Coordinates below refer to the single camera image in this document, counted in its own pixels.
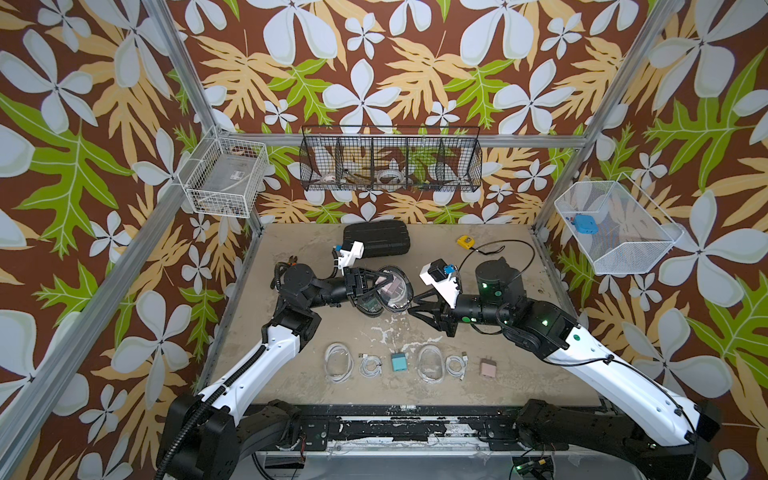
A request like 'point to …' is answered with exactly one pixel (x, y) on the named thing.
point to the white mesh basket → (634, 234)
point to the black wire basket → (391, 158)
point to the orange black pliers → (293, 260)
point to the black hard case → (378, 237)
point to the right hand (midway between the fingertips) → (411, 303)
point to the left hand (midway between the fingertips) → (391, 281)
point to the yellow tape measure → (466, 241)
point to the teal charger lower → (399, 362)
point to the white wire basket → (224, 177)
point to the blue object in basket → (585, 224)
